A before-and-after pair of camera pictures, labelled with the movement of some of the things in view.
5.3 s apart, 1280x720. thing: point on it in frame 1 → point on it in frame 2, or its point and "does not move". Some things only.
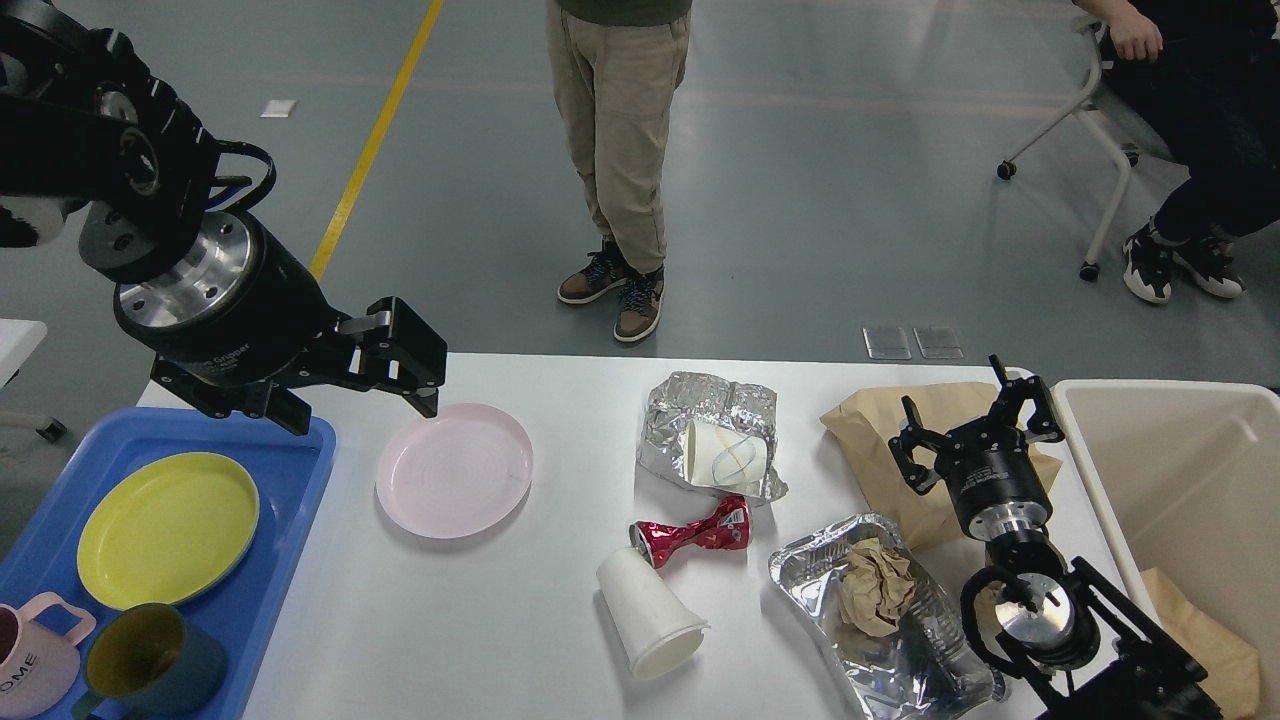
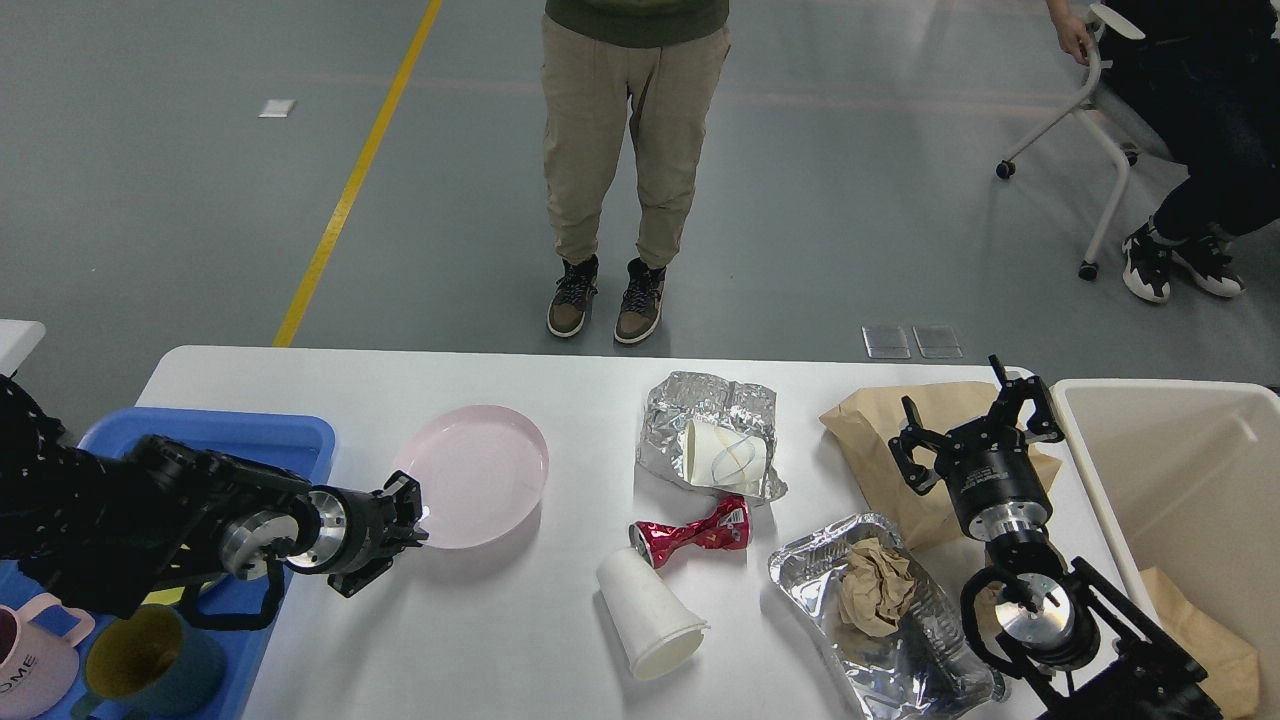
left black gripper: x=242 y=312 → x=359 y=527
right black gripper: x=989 y=468 does not move
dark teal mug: x=147 y=659 does not move
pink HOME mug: x=38 y=665 does not move
